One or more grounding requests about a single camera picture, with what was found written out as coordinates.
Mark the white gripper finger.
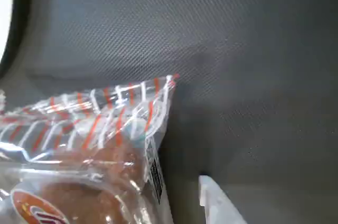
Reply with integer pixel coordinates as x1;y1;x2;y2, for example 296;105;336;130
198;174;249;224

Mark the brown bread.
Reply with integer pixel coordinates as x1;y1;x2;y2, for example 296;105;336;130
0;73;181;224

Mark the white round dish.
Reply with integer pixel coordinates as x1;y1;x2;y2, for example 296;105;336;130
0;0;14;63

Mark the dark grey rectangular mat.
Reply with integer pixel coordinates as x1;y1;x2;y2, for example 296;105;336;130
0;0;338;224

